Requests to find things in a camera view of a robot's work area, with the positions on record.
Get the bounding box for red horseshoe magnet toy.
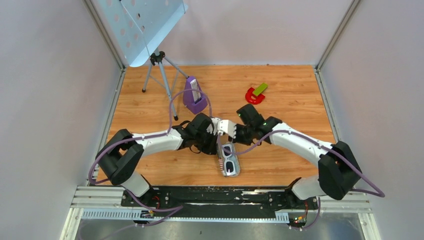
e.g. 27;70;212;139
244;87;266;105

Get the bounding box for purple metronome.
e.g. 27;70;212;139
183;76;208;115

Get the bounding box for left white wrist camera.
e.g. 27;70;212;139
211;117;224;136

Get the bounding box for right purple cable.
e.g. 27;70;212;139
216;129;386;231

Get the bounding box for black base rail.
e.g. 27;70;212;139
139;186;318;219

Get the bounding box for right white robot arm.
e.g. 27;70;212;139
234;104;362;209

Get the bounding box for blue perforated music stand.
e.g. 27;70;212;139
97;0;190;121

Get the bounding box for green block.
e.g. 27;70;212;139
252;83;268;97

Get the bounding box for flag print glasses case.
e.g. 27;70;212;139
216;142;241;178

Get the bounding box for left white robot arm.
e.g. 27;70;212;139
96;113;220;207

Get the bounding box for white frame sunglasses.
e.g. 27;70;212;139
221;143;239;176

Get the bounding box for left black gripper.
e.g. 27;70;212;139
194;128;219;156

